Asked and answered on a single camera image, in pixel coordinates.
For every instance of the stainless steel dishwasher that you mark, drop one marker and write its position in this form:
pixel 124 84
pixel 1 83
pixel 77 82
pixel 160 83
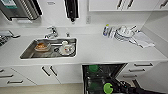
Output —
pixel 100 78

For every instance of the bright green bowl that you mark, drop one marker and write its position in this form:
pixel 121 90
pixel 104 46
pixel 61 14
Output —
pixel 93 68

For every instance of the white drawer stack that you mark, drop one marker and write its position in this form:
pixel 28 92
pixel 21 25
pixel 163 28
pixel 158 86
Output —
pixel 136 71
pixel 13 78

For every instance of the white cloth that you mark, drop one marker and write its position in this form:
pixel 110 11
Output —
pixel 143 40

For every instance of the stack of white dishes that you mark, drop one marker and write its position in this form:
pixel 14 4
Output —
pixel 124 34

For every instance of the white container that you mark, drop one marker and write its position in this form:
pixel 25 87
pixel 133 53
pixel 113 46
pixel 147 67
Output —
pixel 112 32

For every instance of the blue dish soap bottle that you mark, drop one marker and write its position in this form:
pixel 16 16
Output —
pixel 106 30

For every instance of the white two-door sink cabinet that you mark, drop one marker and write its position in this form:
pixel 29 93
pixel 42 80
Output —
pixel 56 74

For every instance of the white plate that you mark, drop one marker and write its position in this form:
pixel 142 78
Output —
pixel 62 52

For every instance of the small chrome sink knob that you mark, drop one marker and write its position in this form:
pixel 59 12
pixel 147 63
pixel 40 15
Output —
pixel 67 34

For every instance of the black soap dispenser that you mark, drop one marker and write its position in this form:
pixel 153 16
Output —
pixel 71 10

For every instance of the steel sink basin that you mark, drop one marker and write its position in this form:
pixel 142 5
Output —
pixel 28 54

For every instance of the black utensil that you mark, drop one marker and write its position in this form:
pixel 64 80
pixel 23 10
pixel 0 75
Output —
pixel 15 35

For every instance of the grey paper towel dispenser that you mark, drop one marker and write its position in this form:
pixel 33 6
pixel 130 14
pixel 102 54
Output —
pixel 20 8

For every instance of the white wall outlet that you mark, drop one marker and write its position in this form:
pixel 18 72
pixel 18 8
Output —
pixel 88 19

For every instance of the white wall cabinet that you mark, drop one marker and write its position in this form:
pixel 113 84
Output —
pixel 126 5

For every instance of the small wall label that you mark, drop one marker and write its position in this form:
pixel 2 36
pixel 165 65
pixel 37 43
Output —
pixel 51 3

